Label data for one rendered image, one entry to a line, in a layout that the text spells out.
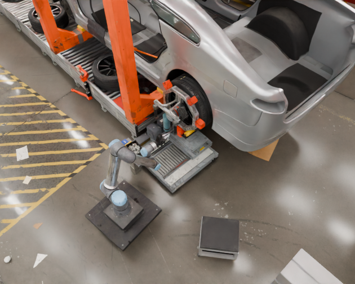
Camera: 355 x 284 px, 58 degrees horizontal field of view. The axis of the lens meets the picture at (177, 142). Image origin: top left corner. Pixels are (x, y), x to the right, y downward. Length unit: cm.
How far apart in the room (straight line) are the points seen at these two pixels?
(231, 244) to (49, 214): 216
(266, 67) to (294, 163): 131
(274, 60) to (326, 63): 66
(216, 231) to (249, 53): 222
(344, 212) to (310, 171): 64
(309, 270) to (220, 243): 267
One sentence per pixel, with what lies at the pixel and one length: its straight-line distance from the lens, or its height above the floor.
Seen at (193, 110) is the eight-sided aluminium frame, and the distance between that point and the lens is 351.
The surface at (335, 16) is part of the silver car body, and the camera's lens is 437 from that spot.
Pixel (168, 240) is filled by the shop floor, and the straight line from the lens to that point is 380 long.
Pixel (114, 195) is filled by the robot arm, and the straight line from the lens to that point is 334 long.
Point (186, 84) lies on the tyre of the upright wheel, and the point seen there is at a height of 118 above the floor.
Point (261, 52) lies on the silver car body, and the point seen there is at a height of 102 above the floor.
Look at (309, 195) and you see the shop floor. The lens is 434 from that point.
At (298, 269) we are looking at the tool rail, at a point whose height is 282.
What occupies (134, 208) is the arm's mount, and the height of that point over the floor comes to 39.
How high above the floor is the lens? 354
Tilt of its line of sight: 52 degrees down
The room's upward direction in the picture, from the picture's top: 1 degrees counter-clockwise
